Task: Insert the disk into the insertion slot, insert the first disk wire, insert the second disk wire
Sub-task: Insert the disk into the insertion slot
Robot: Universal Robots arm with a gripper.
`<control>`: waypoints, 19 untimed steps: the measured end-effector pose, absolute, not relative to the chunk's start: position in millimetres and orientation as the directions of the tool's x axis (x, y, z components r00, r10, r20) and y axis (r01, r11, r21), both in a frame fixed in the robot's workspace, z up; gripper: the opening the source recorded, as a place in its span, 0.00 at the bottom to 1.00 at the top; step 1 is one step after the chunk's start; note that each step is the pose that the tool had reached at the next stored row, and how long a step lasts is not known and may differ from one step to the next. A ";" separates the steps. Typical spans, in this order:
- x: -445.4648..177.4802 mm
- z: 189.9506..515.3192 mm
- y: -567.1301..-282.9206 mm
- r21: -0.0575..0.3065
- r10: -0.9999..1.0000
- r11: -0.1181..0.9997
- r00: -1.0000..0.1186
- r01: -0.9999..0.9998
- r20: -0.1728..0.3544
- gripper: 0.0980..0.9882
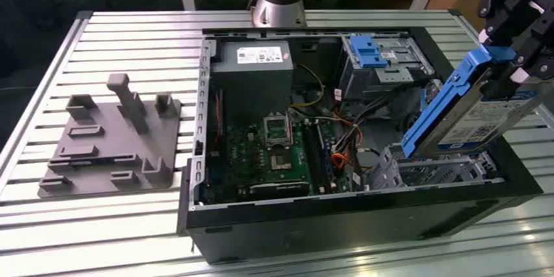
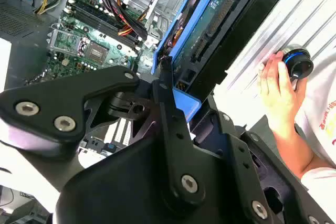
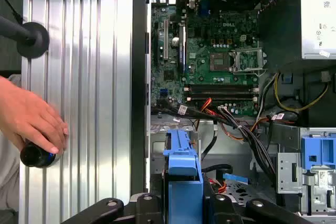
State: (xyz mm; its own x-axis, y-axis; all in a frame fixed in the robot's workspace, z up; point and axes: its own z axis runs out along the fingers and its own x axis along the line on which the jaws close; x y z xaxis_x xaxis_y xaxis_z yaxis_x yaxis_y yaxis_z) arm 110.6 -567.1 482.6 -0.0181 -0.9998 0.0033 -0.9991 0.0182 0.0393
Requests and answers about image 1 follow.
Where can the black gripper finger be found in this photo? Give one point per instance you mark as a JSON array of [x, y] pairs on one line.
[[508, 4], [543, 46]]

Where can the hard disk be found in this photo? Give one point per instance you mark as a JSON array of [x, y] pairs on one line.
[[467, 124]]

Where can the metal disk bay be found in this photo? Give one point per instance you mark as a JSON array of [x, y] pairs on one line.
[[432, 173]]

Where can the black table corner cap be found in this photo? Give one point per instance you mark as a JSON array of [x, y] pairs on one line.
[[84, 15], [455, 12]]

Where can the metal drive cage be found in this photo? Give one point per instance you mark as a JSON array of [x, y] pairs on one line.
[[398, 76]]

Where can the blue drive carrier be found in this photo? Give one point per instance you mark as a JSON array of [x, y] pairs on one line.
[[367, 53]]

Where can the black power supply unit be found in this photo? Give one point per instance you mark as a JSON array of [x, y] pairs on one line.
[[251, 89]]

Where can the CPU socket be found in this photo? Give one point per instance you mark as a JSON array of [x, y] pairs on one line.
[[276, 127]]

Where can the square chipset chip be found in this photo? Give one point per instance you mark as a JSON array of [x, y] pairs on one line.
[[279, 162]]

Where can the black PC case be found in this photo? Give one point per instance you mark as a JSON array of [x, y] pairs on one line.
[[346, 225]]

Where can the black graphics card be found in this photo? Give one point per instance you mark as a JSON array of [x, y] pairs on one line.
[[276, 189]]

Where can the green motherboard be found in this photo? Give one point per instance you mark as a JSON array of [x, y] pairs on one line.
[[245, 157]]

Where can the grey parts rack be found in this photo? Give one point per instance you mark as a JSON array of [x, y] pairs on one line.
[[112, 147]]

